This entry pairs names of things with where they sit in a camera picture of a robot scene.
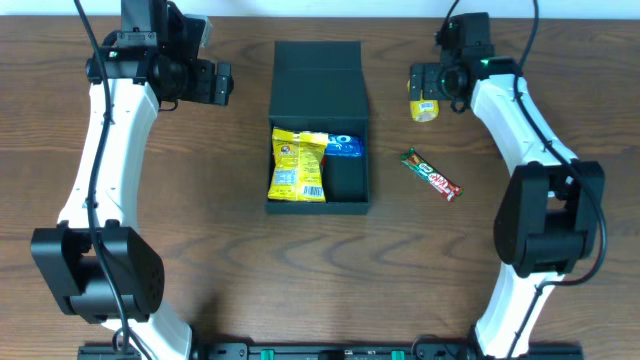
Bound yellow plastic jar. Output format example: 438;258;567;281
407;80;439;122

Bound black gift box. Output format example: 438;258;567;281
265;41;370;215

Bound red green KitKat bar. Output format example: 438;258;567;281
401;148;464;202

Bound blue Oreo cookie pack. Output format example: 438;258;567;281
325;134;364;158

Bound yellow snack bag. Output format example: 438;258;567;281
268;127;329;202

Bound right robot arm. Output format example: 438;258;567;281
408;12;607;359

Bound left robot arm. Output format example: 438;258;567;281
31;1;233;359

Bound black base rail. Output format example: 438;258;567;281
77;341;585;360

